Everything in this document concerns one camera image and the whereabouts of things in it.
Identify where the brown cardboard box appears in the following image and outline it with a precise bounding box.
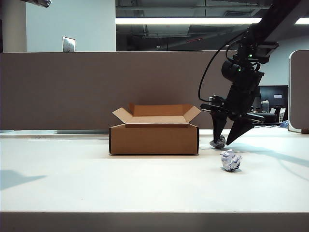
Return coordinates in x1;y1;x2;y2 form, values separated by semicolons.
108;103;202;156

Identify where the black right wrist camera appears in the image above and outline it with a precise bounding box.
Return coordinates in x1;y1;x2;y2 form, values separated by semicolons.
251;42;280;64

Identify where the wide brown partition panel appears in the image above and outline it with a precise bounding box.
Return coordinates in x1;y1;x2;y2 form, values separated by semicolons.
0;50;242;131

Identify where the black television screen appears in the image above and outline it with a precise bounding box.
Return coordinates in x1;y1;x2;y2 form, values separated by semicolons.
258;85;289;114

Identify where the brown partition panel white edge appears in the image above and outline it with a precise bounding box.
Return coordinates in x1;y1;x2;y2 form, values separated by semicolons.
289;50;309;133

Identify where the small paper ball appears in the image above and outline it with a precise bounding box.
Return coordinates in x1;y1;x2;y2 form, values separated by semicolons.
209;135;227;148

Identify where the metal wall plate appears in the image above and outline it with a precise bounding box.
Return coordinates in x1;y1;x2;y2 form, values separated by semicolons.
62;36;76;52

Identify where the ceiling light strip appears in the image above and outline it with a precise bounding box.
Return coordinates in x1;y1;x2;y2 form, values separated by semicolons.
115;17;309;25

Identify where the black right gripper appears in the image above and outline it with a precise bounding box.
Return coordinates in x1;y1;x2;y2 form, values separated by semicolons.
200;69;265;146

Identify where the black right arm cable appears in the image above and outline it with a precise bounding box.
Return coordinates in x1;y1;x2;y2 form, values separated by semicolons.
197;32;247;103

